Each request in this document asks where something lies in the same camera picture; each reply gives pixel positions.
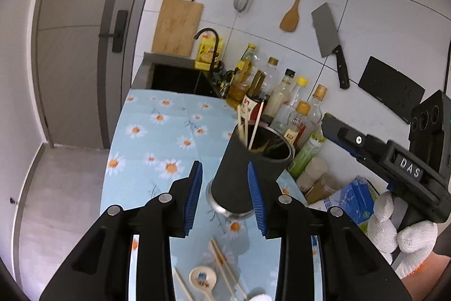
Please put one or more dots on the yellow packet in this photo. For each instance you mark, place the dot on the yellow packet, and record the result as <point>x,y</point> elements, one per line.
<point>204,56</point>

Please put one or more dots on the blue white salt bag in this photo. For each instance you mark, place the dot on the blue white salt bag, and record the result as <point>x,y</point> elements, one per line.
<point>352,197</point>

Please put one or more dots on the black faucet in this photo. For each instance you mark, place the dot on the black faucet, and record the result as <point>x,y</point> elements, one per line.
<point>215,40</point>

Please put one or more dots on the white ceramic spoon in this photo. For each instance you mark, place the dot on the white ceramic spoon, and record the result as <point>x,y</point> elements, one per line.
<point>259,297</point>

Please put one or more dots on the single wooden chopstick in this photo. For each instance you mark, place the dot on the single wooden chopstick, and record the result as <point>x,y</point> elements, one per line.
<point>256,124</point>

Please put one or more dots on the black wall socket panel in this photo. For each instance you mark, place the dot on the black wall socket panel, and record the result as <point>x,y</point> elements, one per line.
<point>387,89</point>

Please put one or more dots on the white lid spice jar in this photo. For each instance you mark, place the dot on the white lid spice jar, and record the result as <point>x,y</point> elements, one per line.
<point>312,172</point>

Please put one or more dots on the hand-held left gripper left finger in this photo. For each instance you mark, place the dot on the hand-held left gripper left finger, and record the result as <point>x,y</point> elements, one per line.
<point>192,202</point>

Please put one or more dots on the row of condiment bottles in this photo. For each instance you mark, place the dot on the row of condiment bottles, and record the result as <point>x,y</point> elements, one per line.
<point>282,100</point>

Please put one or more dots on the grey door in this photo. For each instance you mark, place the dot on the grey door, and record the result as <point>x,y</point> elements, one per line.
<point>74,40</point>

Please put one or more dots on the blue daisy print tablecloth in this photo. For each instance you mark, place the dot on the blue daisy print tablecloth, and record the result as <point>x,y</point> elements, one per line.
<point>155,153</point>

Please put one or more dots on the wooden cutting board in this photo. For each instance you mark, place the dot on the wooden cutting board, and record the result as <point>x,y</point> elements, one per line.
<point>178,27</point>

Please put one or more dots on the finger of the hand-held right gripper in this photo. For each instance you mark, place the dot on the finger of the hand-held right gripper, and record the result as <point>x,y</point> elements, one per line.
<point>347,137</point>

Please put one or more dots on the dark kitchen sink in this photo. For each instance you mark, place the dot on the dark kitchen sink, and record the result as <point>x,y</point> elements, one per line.
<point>172,79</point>

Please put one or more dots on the person's right hand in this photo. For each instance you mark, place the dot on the person's right hand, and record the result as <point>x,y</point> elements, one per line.
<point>398,234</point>

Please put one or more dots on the black utensil holder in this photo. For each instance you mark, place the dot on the black utensil holder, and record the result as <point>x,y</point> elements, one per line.
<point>232,177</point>

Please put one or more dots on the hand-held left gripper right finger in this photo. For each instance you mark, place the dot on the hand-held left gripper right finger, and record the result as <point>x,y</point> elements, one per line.
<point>257,205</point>

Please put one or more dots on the clear spice jar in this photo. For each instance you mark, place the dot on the clear spice jar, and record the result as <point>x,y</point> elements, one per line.
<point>322,190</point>

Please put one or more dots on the pile of wooden chopsticks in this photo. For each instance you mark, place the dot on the pile of wooden chopsticks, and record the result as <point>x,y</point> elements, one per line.
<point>222,260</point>

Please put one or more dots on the cartoon print cream spoon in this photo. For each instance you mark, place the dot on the cartoon print cream spoon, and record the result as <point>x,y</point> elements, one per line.
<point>202,278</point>

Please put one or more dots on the person's right forearm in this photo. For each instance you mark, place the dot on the person's right forearm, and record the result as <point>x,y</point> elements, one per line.
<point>428,274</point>

